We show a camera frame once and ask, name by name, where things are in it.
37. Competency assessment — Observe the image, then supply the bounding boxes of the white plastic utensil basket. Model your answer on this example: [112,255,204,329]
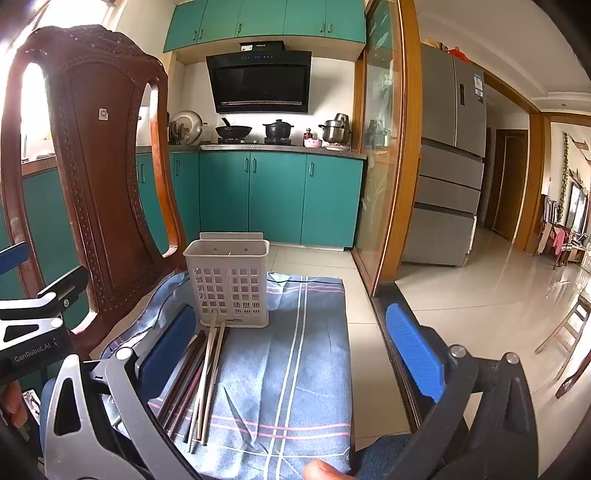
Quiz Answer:
[183,232,271,328]

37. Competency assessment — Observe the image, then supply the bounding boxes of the teal upper kitchen cabinets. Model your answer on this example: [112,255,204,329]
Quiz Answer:
[164,0,368,54]

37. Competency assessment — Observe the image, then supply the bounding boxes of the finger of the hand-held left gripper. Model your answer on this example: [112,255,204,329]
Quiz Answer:
[0,241,29,278]
[0,265,89,330]

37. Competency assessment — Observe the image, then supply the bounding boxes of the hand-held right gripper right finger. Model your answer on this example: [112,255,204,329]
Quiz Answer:
[372,282,541,480]

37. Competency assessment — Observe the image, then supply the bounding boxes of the bright window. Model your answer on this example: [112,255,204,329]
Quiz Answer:
[18,0,121,162]

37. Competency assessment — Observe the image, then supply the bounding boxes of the wooden framed sliding glass door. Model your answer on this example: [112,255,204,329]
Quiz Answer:
[351,0,423,296]

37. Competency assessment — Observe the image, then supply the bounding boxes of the light wooden chopstick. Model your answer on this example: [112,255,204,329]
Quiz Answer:
[201,321,228,446]
[194,351,214,441]
[188,312,219,453]

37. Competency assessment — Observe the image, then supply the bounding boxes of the green garland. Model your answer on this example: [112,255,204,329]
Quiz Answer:
[558,133,571,217]

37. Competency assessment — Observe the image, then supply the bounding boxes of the black wok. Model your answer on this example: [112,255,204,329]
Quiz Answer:
[215,117,253,139]

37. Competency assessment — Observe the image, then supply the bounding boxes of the black range hood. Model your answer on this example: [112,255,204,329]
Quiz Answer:
[205,41,312,115]

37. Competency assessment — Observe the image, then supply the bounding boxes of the gas cooktop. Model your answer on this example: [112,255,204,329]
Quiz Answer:
[203,137,301,147]

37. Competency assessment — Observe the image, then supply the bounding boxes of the silver pan lid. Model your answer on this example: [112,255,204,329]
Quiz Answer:
[168,110,204,146]

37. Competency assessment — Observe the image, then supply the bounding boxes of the dining chair with pink cloth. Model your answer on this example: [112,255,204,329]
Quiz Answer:
[536,222,578,269]

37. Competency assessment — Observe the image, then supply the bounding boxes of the carved wooden chair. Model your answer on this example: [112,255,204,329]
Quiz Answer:
[0,25,195,356]

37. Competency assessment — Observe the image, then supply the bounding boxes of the person's left hand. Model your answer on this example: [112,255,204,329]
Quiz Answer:
[0,382,25,432]

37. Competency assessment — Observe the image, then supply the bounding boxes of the dark brown chopstick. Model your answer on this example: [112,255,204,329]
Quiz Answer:
[183,390,199,444]
[157,329,208,416]
[163,342,208,426]
[171,364,205,438]

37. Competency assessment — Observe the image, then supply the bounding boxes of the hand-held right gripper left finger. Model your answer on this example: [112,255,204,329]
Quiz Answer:
[39,302,204,480]

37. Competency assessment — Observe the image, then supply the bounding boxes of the black lidded pot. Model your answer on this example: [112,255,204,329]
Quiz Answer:
[263,119,293,139]

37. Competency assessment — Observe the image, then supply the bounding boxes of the person's blue jeans leg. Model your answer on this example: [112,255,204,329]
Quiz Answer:
[351,434,416,480]

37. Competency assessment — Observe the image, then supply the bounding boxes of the blue plaid cloth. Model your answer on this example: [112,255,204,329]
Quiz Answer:
[99,270,354,480]

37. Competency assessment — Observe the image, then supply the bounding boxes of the person's right hand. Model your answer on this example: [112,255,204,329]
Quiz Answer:
[302,460,354,480]

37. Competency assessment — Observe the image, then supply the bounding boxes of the stainless steel pot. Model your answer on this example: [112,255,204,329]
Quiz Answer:
[318,113,352,144]

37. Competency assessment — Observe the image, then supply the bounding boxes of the silver refrigerator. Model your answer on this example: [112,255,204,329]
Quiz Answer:
[402,44,488,268]

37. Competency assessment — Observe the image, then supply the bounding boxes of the brown interior door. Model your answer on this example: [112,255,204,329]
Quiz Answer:
[485,129,529,241]

